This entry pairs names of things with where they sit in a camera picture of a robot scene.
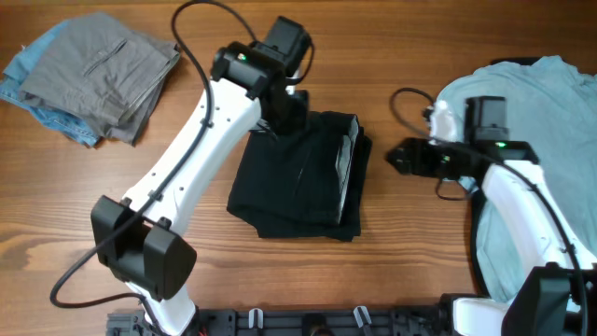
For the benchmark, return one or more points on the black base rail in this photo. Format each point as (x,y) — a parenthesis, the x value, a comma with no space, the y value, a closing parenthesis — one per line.
(401,321)

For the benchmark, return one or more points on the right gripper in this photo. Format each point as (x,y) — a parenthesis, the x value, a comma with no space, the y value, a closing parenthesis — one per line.
(418,158)

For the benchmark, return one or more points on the grey folded trousers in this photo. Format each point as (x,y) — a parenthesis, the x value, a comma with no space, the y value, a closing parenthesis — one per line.
(105,73)

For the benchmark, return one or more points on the blue folded denim jeans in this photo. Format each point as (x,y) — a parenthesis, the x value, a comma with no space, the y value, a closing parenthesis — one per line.
(15,90)

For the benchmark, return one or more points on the black shorts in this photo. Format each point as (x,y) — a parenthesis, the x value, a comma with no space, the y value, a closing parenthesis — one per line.
(306,184)

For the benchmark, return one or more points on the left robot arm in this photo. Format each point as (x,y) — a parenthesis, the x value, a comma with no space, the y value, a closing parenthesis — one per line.
(140,238)

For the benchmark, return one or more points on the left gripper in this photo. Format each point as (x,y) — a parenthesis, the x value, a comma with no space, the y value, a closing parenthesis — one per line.
(298,122)

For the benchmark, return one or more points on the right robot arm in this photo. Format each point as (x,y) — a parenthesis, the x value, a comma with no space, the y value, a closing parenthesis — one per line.
(558,296)

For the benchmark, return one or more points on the light blue t-shirt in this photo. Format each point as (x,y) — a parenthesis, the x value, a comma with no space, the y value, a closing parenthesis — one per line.
(551,106)

